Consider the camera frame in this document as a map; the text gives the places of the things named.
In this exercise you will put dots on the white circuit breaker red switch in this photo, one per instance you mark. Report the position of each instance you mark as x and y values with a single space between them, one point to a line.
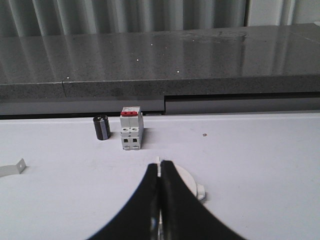
132 128

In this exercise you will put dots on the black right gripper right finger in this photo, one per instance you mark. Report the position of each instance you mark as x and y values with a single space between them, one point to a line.
183 215

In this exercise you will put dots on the grey stone counter ledge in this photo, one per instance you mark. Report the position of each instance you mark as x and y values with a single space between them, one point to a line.
94 73

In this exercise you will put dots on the dark cylindrical capacitor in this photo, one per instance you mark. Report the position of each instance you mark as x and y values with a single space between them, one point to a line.
102 127

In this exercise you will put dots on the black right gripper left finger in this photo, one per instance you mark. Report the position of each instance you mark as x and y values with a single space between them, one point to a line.
139 217

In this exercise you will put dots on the grey pleated curtain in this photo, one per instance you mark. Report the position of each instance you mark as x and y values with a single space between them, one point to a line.
21 18

